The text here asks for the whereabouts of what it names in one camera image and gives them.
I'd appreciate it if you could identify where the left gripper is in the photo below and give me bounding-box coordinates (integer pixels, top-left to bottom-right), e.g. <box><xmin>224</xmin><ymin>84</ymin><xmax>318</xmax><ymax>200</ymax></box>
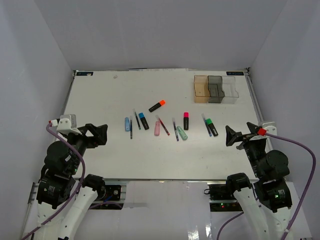
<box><xmin>64</xmin><ymin>122</ymin><xmax>108</xmax><ymax>174</ymax></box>

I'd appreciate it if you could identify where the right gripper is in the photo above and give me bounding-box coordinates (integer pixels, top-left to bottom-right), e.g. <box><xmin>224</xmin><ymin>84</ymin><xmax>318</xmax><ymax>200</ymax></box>
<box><xmin>225</xmin><ymin>121</ymin><xmax>266</xmax><ymax>178</ymax></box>

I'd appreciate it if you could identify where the dark blue pen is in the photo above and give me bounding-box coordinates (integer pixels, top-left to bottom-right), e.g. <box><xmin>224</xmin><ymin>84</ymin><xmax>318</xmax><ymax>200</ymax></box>
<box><xmin>129</xmin><ymin>116</ymin><xmax>133</xmax><ymax>140</ymax></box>

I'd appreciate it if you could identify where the green cap highlighter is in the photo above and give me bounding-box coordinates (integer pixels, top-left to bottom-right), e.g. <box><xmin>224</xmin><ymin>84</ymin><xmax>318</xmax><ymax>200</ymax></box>
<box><xmin>205</xmin><ymin>118</ymin><xmax>219</xmax><ymax>137</ymax></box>

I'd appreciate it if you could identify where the green pen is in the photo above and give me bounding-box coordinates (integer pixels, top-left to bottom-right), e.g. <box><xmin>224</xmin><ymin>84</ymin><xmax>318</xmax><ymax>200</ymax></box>
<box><xmin>133</xmin><ymin>109</ymin><xmax>141</xmax><ymax>130</ymax></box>

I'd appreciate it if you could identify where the blue cap highlighter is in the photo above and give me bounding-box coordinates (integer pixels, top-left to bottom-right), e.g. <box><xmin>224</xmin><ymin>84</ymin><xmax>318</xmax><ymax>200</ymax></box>
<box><xmin>138</xmin><ymin>112</ymin><xmax>150</xmax><ymax>130</ymax></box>

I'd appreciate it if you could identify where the pink cap highlighter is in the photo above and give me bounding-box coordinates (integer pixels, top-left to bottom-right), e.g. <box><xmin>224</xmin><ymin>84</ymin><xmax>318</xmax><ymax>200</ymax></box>
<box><xmin>183</xmin><ymin>112</ymin><xmax>189</xmax><ymax>130</ymax></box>

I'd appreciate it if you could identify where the red pen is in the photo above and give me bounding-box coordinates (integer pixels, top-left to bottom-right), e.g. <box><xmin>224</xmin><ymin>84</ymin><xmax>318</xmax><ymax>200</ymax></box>
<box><xmin>155</xmin><ymin>115</ymin><xmax>170</xmax><ymax>136</ymax></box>

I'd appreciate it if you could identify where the orange cap highlighter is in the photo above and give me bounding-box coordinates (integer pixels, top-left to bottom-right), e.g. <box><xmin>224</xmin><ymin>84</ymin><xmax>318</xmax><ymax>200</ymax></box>
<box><xmin>148</xmin><ymin>100</ymin><xmax>166</xmax><ymax>113</ymax></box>

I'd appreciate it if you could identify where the purple pen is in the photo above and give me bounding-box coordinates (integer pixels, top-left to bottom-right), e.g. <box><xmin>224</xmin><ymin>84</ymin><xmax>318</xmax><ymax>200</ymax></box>
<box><xmin>172</xmin><ymin>117</ymin><xmax>179</xmax><ymax>142</ymax></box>

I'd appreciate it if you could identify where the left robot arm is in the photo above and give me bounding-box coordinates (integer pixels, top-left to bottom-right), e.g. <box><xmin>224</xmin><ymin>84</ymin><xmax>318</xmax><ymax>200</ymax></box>
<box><xmin>23</xmin><ymin>117</ymin><xmax>108</xmax><ymax>240</ymax></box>

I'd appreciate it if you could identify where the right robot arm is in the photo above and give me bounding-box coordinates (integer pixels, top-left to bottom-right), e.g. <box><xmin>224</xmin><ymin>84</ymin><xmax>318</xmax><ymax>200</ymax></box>
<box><xmin>225</xmin><ymin>122</ymin><xmax>293</xmax><ymax>240</ymax></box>

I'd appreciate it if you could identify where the grey transparent container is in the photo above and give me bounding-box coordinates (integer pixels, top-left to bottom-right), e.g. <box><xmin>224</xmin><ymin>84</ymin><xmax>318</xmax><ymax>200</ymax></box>
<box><xmin>207</xmin><ymin>75</ymin><xmax>225</xmax><ymax>104</ymax></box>

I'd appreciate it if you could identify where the pink correction tape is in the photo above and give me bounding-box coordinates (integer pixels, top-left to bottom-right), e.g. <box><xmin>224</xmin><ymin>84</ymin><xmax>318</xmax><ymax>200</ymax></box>
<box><xmin>154</xmin><ymin>121</ymin><xmax>160</xmax><ymax>136</ymax></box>

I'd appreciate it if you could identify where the right blue table label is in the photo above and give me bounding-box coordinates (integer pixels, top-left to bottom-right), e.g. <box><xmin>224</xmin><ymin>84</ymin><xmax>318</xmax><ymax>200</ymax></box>
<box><xmin>226</xmin><ymin>71</ymin><xmax>244</xmax><ymax>76</ymax></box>

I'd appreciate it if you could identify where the blue table label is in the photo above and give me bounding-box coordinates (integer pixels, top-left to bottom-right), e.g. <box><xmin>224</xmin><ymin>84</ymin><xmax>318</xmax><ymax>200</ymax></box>
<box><xmin>226</xmin><ymin>71</ymin><xmax>244</xmax><ymax>76</ymax></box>
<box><xmin>76</xmin><ymin>71</ymin><xmax>94</xmax><ymax>76</ymax></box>

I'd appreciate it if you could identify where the left blue table label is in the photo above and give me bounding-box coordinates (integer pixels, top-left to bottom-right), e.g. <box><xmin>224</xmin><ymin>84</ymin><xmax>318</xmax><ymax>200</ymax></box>
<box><xmin>76</xmin><ymin>71</ymin><xmax>94</xmax><ymax>76</ymax></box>

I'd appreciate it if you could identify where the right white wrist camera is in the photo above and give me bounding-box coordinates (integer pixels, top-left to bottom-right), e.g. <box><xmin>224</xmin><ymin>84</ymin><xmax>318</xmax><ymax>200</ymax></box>
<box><xmin>257</xmin><ymin>121</ymin><xmax>278</xmax><ymax>136</ymax></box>

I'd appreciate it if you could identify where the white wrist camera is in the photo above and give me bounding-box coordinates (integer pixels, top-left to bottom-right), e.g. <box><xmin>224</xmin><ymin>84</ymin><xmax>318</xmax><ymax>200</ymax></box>
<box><xmin>49</xmin><ymin>114</ymin><xmax>80</xmax><ymax>135</ymax></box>
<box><xmin>257</xmin><ymin>121</ymin><xmax>278</xmax><ymax>136</ymax></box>

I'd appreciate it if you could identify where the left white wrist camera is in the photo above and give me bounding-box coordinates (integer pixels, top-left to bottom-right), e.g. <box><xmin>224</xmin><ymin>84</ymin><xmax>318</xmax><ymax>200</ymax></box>
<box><xmin>49</xmin><ymin>114</ymin><xmax>80</xmax><ymax>135</ymax></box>

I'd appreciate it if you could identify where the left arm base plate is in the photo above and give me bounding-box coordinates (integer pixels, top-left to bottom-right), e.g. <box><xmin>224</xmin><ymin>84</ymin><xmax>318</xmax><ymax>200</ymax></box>
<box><xmin>89</xmin><ymin>184</ymin><xmax>125</xmax><ymax>210</ymax></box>

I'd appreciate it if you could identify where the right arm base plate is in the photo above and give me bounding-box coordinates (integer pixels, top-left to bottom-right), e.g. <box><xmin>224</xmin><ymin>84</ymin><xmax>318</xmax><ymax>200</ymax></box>
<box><xmin>203</xmin><ymin>184</ymin><xmax>242</xmax><ymax>213</ymax></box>

